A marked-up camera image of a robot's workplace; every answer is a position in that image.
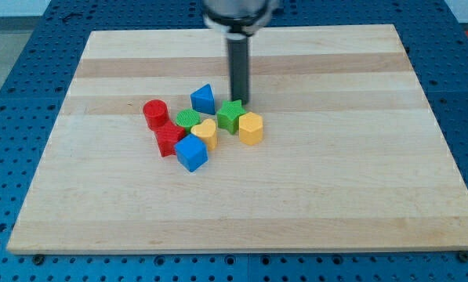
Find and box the green star block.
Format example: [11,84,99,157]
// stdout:
[216,99,246,135]

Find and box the red star block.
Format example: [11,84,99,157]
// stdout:
[154,120,187,157]

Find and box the blue triangle block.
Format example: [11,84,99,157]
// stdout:
[190,84,216,115]

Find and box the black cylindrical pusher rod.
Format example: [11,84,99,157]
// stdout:
[227,36,250,105]

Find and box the blue cube block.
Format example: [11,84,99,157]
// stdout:
[174,134,209,172]

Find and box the yellow hexagon block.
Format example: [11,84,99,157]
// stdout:
[238,112,263,146]

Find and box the wooden board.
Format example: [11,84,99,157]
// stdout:
[7,24,468,255]

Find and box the green cylinder block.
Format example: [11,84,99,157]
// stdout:
[175,108,201,134]

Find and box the red cylinder block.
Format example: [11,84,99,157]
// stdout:
[143,99,169,131]

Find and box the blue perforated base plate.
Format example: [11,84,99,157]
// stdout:
[0,0,468,281]

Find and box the yellow heart block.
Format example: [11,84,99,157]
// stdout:
[190,118,218,151]

